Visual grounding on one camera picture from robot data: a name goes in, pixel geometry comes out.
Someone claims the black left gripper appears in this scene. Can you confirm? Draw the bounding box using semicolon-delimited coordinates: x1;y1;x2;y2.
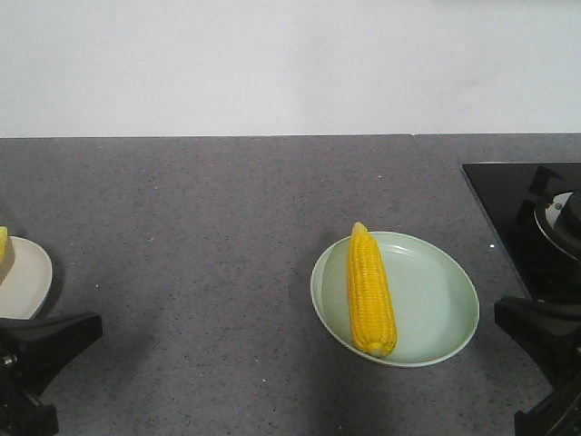
1;312;103;435

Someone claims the yellow corn cob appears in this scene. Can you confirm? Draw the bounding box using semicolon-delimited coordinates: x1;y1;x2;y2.
347;222;398;358
0;226;15;282

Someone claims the light green plate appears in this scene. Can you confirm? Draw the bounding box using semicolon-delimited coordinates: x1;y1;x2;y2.
310;231;480;368

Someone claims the white plate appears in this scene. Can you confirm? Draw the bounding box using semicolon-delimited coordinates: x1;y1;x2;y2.
1;236;53;320

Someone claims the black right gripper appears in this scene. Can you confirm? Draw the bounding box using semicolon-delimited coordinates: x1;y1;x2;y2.
494;297;580;436

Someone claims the black glass gas stove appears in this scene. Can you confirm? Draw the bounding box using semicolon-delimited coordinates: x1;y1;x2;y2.
462;162;580;303

